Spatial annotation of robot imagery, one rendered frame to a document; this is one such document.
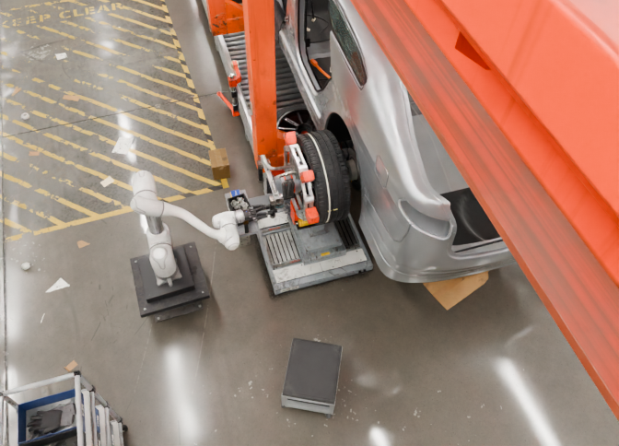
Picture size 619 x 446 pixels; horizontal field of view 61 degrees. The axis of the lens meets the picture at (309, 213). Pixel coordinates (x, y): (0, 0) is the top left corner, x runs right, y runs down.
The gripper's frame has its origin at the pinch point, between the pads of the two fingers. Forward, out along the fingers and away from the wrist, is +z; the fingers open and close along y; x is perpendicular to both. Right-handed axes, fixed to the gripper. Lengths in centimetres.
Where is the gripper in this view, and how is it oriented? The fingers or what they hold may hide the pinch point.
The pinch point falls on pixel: (272, 209)
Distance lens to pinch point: 365.8
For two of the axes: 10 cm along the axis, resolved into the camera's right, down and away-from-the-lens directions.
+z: 9.5, -2.2, 2.1
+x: 0.3, -6.0, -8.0
